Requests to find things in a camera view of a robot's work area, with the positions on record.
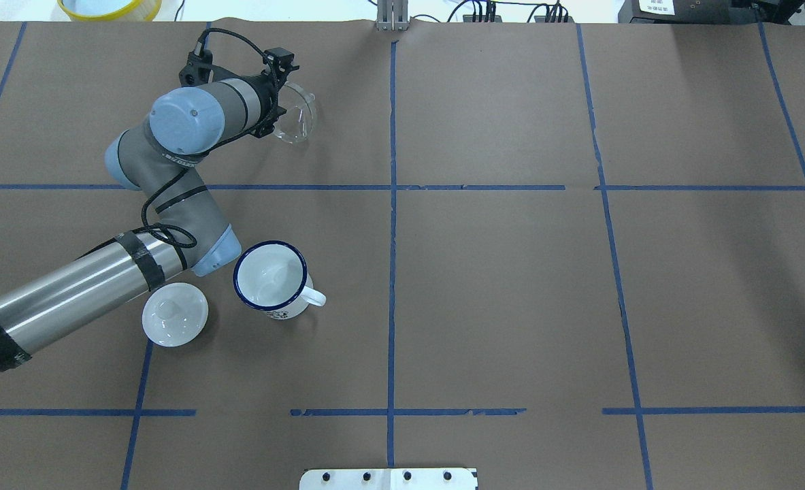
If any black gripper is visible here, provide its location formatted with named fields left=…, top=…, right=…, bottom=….
left=247, top=68, right=286, bottom=137

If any white cup lid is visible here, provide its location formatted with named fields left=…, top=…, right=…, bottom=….
left=141, top=282, right=210, bottom=348

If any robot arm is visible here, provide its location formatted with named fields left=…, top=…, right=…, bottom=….
left=0, top=67, right=289, bottom=374

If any white enamel cup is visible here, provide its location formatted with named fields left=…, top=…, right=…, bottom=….
left=232, top=241, right=327, bottom=321

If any yellow tape roll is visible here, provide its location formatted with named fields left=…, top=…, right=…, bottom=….
left=56, top=1, right=163, bottom=22

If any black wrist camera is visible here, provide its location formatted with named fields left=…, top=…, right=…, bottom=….
left=262, top=47, right=300, bottom=79

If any black camera cable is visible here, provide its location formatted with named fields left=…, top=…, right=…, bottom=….
left=140, top=28, right=282, bottom=250

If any aluminium frame post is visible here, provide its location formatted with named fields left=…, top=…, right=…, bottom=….
left=372, top=0, right=410, bottom=31

